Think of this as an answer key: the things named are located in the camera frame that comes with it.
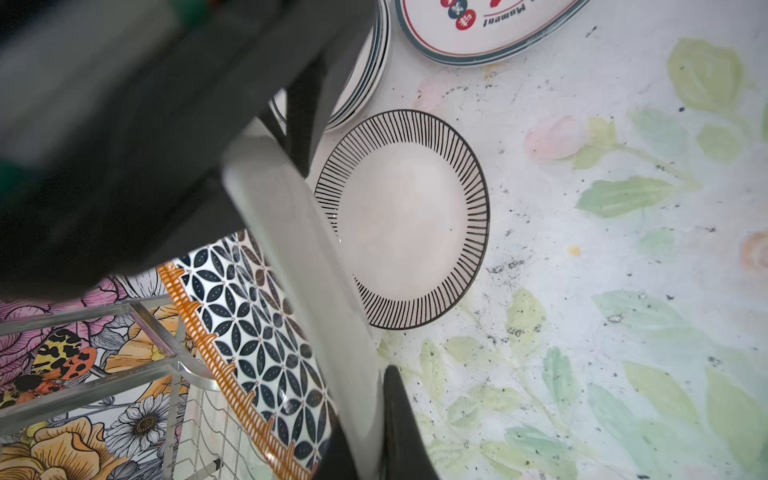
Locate black striped rim plate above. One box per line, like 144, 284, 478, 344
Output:
314, 109, 491, 330

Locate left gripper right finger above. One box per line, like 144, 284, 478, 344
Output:
383, 365, 439, 480

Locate chrome wire dish rack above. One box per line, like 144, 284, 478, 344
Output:
1, 296, 272, 479

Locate plain white plate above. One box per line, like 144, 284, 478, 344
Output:
394, 0, 588, 67

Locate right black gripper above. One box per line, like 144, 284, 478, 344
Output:
1, 1, 378, 300

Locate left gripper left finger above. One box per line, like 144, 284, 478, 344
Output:
312, 421, 359, 480

